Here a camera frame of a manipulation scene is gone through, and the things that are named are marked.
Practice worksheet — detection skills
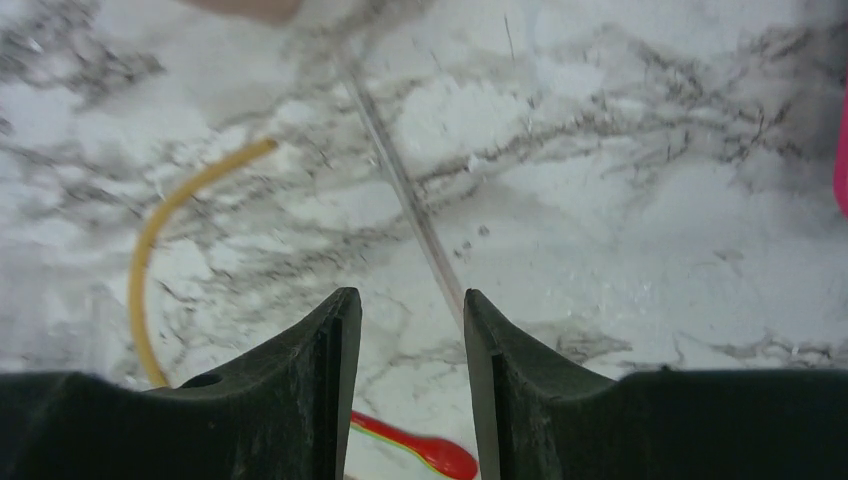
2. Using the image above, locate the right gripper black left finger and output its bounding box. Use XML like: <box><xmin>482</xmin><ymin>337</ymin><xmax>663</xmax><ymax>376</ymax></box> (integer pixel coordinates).
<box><xmin>1</xmin><ymin>287</ymin><xmax>362</xmax><ymax>479</ymax></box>

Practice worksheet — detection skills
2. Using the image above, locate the pink framed whiteboard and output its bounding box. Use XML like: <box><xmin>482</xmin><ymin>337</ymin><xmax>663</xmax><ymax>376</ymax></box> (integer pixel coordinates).
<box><xmin>832</xmin><ymin>99</ymin><xmax>848</xmax><ymax>216</ymax></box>

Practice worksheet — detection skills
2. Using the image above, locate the glass stirring rod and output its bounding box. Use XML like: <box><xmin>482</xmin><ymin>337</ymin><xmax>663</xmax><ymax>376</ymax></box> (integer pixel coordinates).
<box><xmin>334</xmin><ymin>45</ymin><xmax>464</xmax><ymax>329</ymax></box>

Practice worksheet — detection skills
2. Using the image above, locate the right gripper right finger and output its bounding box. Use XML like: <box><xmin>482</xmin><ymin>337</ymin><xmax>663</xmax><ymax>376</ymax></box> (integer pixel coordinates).
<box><xmin>464</xmin><ymin>289</ymin><xmax>847</xmax><ymax>479</ymax></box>

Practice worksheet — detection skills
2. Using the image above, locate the amber rubber tubing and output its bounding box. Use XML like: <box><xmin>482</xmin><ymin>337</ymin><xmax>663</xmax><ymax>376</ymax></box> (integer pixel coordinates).
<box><xmin>127</xmin><ymin>138</ymin><xmax>279</xmax><ymax>388</ymax></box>

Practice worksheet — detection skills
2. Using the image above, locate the pink plastic bin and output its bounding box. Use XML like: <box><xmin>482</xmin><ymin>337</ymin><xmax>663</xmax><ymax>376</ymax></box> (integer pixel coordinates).
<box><xmin>182</xmin><ymin>0</ymin><xmax>303</xmax><ymax>25</ymax></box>

